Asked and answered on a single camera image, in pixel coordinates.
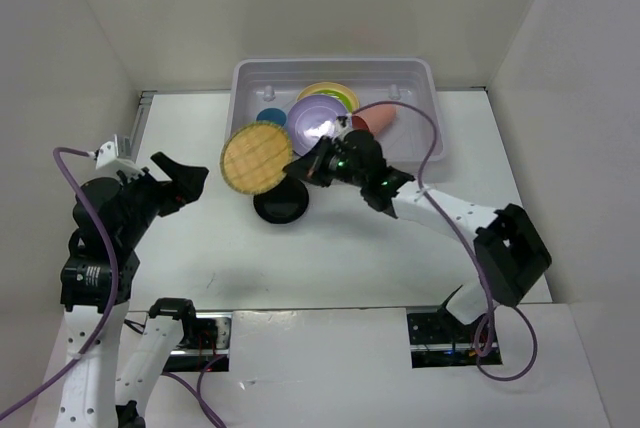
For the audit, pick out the orange plastic plate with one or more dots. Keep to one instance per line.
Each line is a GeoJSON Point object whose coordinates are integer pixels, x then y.
{"type": "Point", "coordinates": [319, 88]}

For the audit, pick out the black glossy plate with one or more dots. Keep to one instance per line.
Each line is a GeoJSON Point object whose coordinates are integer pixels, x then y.
{"type": "Point", "coordinates": [283, 204]}

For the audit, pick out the blue plastic cup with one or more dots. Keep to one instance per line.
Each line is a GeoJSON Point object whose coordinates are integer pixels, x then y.
{"type": "Point", "coordinates": [272, 115]}

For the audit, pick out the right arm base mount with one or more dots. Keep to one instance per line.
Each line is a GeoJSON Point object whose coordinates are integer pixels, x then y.
{"type": "Point", "coordinates": [438, 340]}

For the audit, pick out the woven bamboo plate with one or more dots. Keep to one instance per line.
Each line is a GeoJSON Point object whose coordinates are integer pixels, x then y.
{"type": "Point", "coordinates": [253, 158]}

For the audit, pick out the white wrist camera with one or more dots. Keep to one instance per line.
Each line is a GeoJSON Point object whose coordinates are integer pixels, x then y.
{"type": "Point", "coordinates": [342, 125]}
{"type": "Point", "coordinates": [114, 156]}

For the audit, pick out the purple plastic plate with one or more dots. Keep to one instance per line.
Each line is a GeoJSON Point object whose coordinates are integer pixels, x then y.
{"type": "Point", "coordinates": [311, 118]}

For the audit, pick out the green plastic plate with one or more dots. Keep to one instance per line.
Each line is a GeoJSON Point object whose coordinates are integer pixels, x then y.
{"type": "Point", "coordinates": [340, 97]}

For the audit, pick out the pink plastic cup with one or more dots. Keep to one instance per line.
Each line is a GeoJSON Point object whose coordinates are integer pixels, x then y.
{"type": "Point", "coordinates": [374, 120]}

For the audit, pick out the grey plastic bin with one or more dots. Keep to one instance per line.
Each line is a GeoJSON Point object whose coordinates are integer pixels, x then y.
{"type": "Point", "coordinates": [406, 82]}

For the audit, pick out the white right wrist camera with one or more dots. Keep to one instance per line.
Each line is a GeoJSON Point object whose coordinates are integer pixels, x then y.
{"type": "Point", "coordinates": [342, 125]}

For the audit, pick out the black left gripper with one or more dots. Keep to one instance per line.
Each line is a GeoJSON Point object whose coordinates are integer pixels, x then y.
{"type": "Point", "coordinates": [186, 185]}

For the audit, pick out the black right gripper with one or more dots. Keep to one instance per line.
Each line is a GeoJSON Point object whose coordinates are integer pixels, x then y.
{"type": "Point", "coordinates": [307, 166]}

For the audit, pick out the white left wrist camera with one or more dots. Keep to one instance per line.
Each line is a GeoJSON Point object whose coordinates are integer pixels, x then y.
{"type": "Point", "coordinates": [114, 156]}

